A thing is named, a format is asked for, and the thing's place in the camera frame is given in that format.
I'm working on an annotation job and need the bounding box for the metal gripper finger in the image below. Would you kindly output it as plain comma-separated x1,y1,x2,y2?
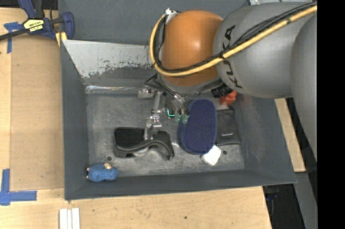
143,115,163,141
137,88,160,99

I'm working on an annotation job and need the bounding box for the dark blue oval sponge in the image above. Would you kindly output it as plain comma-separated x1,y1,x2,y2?
178,98,218,156

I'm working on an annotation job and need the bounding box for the red-orange small object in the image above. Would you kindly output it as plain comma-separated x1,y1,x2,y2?
219,91,238,106

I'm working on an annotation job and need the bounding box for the black flat pouch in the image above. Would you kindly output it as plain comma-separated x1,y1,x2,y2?
215,108,241,147

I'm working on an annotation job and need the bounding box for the white small block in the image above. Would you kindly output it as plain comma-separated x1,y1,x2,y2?
200,144,222,167

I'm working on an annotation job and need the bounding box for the blue toy animal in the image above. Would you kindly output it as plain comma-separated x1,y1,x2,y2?
86,162,119,183

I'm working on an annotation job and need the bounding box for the grey metal bin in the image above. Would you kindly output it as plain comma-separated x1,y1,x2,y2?
57,0,298,200

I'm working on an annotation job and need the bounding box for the pale wood board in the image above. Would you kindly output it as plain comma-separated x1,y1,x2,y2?
10,8,66,192

